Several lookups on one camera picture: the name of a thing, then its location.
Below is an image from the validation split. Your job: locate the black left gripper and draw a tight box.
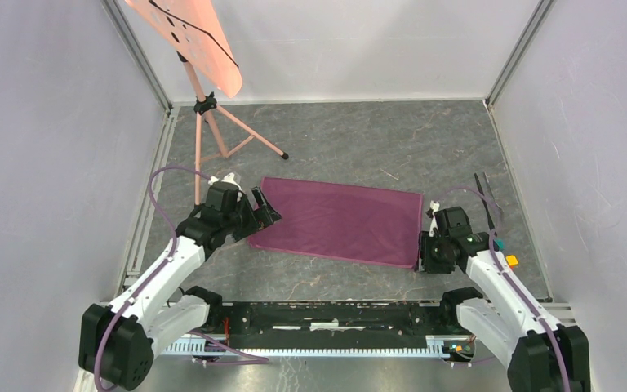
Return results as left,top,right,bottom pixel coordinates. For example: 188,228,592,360
223,187,282,243

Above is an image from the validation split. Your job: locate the purple cloth napkin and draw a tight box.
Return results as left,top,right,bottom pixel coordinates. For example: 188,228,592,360
248,177,423,270

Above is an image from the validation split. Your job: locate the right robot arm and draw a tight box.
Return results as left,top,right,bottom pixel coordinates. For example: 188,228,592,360
419,203,592,391

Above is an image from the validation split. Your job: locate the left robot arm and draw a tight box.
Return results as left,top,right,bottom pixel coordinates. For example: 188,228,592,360
78,180,282,390

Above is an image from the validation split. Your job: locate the black knife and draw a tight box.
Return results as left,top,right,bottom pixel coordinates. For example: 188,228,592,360
474,173,496,229

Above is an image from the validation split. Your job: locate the teal cube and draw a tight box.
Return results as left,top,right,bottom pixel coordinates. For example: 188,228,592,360
493,238,505,252

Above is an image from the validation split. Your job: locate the yellow cube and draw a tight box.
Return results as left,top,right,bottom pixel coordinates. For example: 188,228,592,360
505,255,519,268

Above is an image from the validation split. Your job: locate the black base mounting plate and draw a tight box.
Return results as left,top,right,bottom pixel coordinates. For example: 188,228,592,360
198,301,471,350

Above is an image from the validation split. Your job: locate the pink music stand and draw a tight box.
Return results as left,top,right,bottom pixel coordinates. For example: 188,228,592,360
122,0,290,207

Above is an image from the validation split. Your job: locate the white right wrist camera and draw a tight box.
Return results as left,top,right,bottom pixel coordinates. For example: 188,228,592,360
426,200,440,218

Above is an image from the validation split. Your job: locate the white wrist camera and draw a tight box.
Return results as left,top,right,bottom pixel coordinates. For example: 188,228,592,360
426,200,440,218
208,172,242,192

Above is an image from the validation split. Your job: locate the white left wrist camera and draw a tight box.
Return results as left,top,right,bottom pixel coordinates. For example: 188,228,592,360
208,172,242,192

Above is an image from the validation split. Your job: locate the slotted cable duct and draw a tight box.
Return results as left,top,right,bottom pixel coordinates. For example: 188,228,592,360
161,336,458,359

